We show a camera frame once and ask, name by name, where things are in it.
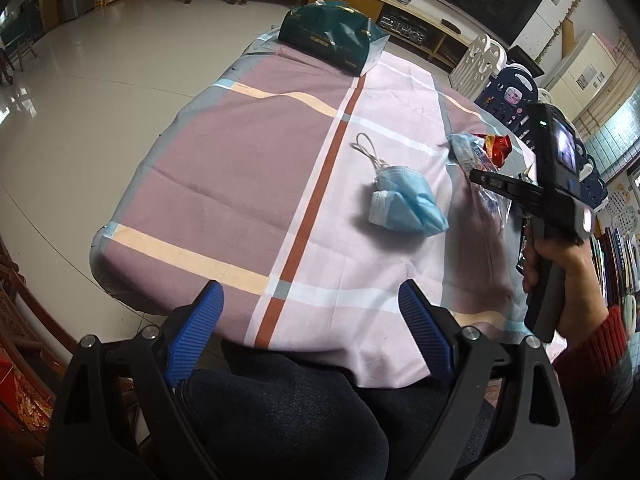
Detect plaid tablecloth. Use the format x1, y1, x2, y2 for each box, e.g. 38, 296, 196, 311
90, 25, 540, 392

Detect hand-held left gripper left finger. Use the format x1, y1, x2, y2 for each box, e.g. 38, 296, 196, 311
44, 280, 226, 480

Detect standing air conditioner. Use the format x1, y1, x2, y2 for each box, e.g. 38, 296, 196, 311
542, 32, 618, 106

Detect green ivy garland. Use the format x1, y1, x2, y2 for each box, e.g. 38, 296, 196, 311
537, 0, 587, 63

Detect grey green cushion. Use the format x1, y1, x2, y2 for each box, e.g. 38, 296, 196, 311
621, 294, 639, 334

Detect red gold sofa cushion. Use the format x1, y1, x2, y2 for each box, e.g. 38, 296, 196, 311
0, 350, 54, 432

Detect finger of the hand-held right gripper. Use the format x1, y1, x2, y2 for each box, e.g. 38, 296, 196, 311
469, 167, 543, 202

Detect bamboo curtain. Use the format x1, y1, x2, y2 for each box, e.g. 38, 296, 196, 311
572, 37, 640, 133

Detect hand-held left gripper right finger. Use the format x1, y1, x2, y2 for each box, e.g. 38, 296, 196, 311
398, 280, 578, 480

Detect black monitor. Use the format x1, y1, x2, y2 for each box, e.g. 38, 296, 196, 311
505, 45, 546, 78

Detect wooden sofa frame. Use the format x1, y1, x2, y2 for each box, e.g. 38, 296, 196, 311
0, 237, 72, 461

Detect stack of books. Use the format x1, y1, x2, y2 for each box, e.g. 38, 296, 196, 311
590, 225, 640, 295

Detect person's right hand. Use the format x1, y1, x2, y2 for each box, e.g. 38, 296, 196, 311
522, 234, 609, 340

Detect person's right forearm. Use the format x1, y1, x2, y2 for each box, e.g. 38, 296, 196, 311
550, 305, 640, 480

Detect wall poster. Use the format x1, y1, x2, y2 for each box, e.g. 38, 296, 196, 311
607, 180, 640, 236

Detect black audio receiver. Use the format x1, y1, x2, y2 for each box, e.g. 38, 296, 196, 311
375, 12, 427, 44

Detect clear blue plastic wrapper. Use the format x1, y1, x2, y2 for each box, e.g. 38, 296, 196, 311
447, 132, 488, 171

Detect red snack packet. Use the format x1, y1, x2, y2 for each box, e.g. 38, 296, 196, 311
472, 132, 514, 169

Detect blue face mask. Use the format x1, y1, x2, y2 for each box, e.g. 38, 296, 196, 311
352, 132, 449, 235

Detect dark green paper bag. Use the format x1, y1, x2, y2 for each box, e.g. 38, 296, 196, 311
277, 0, 391, 77

